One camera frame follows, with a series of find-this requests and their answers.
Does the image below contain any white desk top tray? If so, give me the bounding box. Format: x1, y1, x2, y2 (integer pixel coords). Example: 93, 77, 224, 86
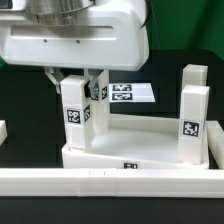
62, 114, 209, 169

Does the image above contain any white fence block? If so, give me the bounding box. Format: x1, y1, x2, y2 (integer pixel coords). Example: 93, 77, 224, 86
0, 120, 7, 146
207, 121, 224, 170

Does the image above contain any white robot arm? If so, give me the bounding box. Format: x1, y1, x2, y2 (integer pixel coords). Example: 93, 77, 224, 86
0, 0, 150, 86

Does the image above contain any fiducial marker sheet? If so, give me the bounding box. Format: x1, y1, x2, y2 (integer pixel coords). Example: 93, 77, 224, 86
109, 83, 155, 103

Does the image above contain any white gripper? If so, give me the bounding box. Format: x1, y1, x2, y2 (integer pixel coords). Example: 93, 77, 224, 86
0, 6, 149, 98

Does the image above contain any white right fence block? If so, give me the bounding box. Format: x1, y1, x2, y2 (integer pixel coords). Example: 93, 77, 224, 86
207, 121, 224, 170

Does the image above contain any white front fence bar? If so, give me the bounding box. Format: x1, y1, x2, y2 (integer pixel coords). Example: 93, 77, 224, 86
0, 168, 224, 198

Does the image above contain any white left fence block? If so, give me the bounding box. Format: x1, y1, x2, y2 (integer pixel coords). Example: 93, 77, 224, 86
0, 120, 7, 146

